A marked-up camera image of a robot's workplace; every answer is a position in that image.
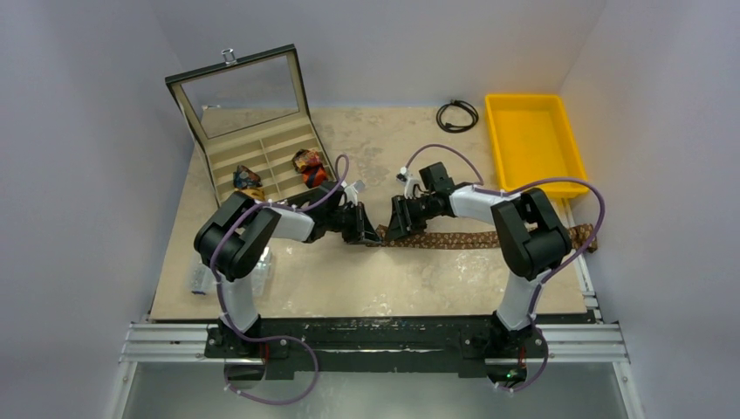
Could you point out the yellow plastic tray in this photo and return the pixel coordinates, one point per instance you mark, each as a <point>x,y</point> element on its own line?
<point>531,139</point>

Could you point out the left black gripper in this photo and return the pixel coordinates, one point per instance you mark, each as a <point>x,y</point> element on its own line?
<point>361,227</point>

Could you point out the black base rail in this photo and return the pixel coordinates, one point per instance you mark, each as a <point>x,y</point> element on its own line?
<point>470,346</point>

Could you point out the black tie display box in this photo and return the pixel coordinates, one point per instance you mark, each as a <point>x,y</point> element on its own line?
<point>250,111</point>

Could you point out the yellow patterned rolled tie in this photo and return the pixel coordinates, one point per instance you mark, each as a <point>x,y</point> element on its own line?
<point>255,193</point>

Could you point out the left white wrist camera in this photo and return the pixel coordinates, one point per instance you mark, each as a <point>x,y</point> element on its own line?
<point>352,190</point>

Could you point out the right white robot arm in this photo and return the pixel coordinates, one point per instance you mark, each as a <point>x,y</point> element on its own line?
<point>531,237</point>

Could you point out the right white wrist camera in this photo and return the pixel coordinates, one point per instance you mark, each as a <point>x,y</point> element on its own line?
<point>411,184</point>

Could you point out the dark floral rolled tie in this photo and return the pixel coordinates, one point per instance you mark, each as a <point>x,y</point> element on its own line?
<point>244,178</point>

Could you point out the clear plastic screw box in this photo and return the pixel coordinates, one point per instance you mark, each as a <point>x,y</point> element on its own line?
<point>202,282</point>

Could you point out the orange navy rolled tie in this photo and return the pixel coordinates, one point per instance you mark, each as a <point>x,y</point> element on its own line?
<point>314,176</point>

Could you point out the brown floral tie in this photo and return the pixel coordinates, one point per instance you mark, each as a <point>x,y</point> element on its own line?
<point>473,240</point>

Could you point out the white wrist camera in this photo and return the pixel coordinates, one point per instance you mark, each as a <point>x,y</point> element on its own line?
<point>411,184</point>
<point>352,190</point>

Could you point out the multicolour patterned rolled tie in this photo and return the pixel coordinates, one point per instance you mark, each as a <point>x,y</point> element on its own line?
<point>305,159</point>

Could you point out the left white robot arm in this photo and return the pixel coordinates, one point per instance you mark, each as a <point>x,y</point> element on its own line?
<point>233,240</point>

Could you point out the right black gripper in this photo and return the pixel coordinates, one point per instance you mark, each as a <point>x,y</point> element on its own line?
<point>401,213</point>

